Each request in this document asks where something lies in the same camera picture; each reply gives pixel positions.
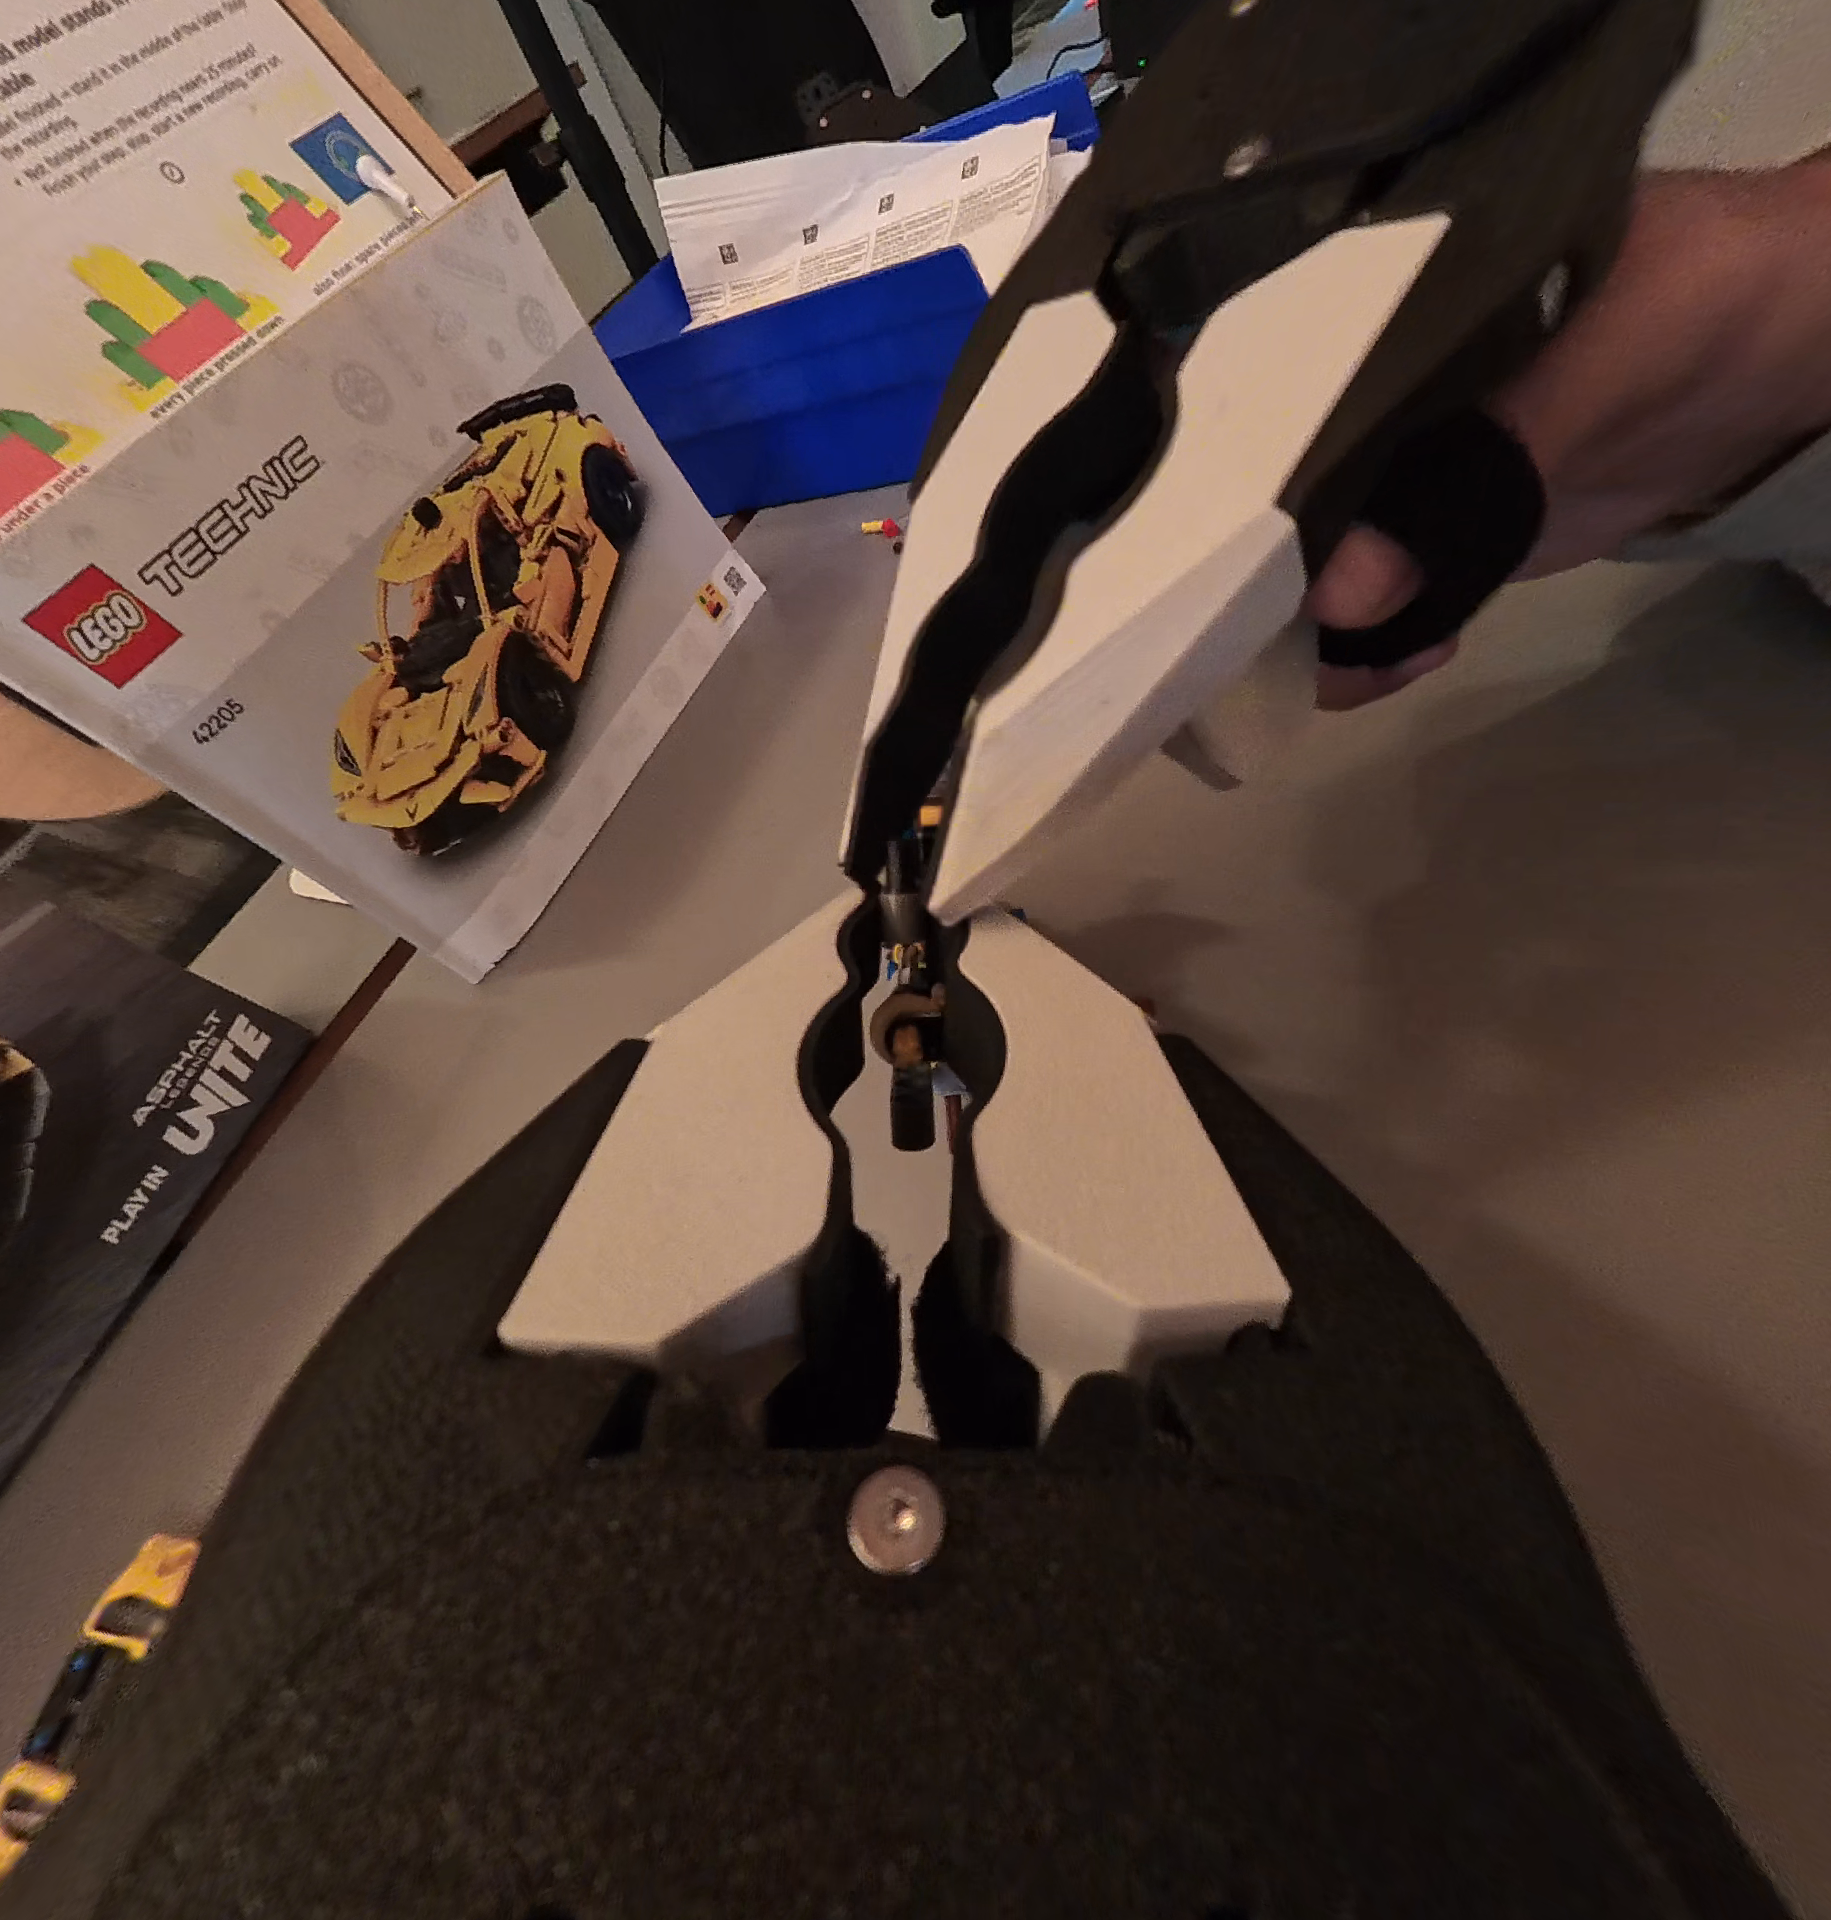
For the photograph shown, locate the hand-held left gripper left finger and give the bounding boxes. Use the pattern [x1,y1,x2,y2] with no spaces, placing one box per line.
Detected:
[495,899,865,1425]

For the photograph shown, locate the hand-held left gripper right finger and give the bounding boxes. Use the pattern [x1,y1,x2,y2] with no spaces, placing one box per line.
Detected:
[948,902,1294,1436]

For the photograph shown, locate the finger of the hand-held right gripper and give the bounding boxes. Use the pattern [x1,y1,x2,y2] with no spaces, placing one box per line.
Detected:
[840,290,1124,878]
[929,206,1459,926]

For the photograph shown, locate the black grey toy brick chassis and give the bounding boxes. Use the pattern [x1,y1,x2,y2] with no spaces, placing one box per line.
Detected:
[865,791,985,1162]

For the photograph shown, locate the grey desk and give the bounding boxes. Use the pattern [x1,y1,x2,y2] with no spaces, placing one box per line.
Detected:
[0,493,1831,1920]

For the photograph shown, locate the person's right hand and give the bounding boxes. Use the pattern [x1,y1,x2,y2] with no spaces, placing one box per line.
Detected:
[1294,135,1831,712]

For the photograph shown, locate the blue storage bin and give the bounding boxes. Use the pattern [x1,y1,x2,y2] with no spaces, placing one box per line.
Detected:
[591,68,1104,520]

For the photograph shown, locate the white paper parts bags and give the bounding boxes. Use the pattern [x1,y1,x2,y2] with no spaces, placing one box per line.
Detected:
[647,116,1104,327]

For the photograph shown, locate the black tripod pole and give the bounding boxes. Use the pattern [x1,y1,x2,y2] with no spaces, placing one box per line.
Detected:
[495,0,663,290]

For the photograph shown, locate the yellow car toy set box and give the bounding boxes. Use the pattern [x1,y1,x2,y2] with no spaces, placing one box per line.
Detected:
[0,862,322,1551]

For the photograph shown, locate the yellow car instruction booklet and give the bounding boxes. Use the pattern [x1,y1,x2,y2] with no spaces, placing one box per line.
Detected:
[0,168,767,984]

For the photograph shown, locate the yellow black toy brick subassembly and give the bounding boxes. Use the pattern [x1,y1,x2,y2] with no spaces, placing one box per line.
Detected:
[0,1528,207,1895]

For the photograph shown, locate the Lego brick instruction poster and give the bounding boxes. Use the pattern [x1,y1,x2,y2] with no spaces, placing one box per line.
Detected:
[0,0,491,825]

